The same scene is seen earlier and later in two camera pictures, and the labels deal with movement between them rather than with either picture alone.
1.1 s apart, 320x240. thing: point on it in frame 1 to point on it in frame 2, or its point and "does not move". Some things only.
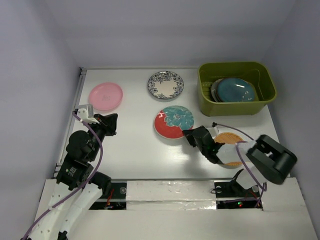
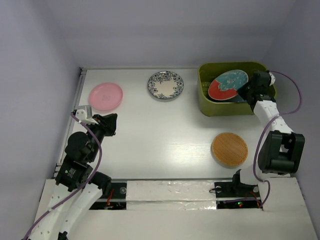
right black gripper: x=190 y=136 to x=241 y=92
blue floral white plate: x=165 y=84 does not move
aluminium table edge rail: x=82 y=77 does not move
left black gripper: x=109 y=122 does not move
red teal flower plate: x=170 y=121 to x=225 y=86
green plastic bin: x=235 y=88 does not move
